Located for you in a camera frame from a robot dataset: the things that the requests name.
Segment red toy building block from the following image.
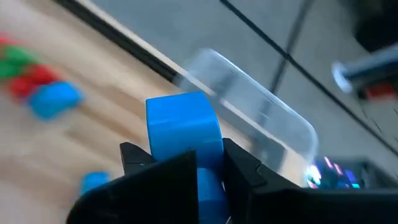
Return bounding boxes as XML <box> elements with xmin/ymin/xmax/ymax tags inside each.
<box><xmin>6</xmin><ymin>63</ymin><xmax>62</xmax><ymax>100</ymax></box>

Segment black background furniture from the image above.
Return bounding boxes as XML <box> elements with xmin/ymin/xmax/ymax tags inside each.
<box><xmin>353</xmin><ymin>0</ymin><xmax>398</xmax><ymax>52</ymax></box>

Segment blue toy building block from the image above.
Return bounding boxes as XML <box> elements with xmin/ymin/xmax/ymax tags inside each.
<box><xmin>29</xmin><ymin>80</ymin><xmax>85</xmax><ymax>121</ymax></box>
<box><xmin>79</xmin><ymin>170</ymin><xmax>111</xmax><ymax>197</ymax></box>
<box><xmin>145</xmin><ymin>90</ymin><xmax>231</xmax><ymax>224</ymax></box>

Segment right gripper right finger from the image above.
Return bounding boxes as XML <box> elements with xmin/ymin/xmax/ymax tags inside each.
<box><xmin>222</xmin><ymin>138</ymin><xmax>398</xmax><ymax>224</ymax></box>

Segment large green building block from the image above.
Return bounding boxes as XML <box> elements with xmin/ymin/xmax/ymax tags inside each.
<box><xmin>0</xmin><ymin>45</ymin><xmax>40</xmax><ymax>80</ymax></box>

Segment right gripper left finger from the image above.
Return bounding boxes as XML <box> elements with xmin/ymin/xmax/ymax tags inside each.
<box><xmin>66</xmin><ymin>141</ymin><xmax>200</xmax><ymax>224</ymax></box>

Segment silver metal leg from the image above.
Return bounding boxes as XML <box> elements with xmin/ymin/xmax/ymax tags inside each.
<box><xmin>331</xmin><ymin>43</ymin><xmax>398</xmax><ymax>94</ymax></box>

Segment computer case with coloured lights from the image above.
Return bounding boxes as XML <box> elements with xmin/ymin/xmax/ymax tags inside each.
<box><xmin>306</xmin><ymin>155</ymin><xmax>398</xmax><ymax>190</ymax></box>

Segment clear plastic bin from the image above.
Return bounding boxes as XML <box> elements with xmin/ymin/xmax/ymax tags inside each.
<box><xmin>173</xmin><ymin>48</ymin><xmax>320</xmax><ymax>187</ymax></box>

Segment red object under leg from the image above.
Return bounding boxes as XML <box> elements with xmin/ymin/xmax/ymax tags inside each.
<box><xmin>363</xmin><ymin>81</ymin><xmax>398</xmax><ymax>100</ymax></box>

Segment black table edge strip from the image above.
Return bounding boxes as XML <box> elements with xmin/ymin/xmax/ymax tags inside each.
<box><xmin>52</xmin><ymin>0</ymin><xmax>187</xmax><ymax>86</ymax></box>

